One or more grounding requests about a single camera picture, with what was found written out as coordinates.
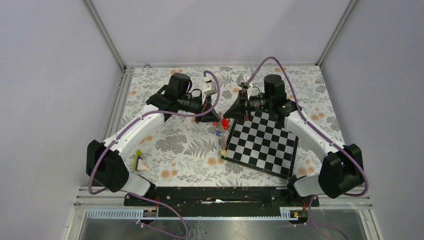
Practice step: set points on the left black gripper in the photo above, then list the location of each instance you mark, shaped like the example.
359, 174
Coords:
209, 117

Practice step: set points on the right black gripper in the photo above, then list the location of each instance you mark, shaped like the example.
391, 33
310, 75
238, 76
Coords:
238, 110

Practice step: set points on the red key tag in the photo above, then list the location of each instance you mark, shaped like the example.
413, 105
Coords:
225, 123

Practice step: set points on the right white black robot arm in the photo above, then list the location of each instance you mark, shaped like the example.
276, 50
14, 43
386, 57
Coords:
341, 164

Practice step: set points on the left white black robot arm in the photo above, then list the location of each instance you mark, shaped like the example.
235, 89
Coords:
105, 160

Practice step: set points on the black white checkerboard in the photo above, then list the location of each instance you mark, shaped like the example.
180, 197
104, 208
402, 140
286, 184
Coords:
262, 144

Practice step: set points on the floral patterned table mat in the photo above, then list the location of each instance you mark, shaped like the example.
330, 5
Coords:
184, 153

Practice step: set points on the yellow purple white small object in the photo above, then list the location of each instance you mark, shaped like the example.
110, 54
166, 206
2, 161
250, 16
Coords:
138, 164

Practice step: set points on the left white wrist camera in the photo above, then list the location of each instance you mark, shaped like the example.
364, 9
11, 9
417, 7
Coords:
209, 87

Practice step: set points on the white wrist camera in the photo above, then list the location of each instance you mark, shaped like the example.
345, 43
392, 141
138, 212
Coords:
246, 88
209, 87

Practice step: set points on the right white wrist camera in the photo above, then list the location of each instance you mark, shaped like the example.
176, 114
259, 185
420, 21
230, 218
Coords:
246, 88

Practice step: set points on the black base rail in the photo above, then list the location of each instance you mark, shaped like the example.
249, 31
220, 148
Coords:
248, 201

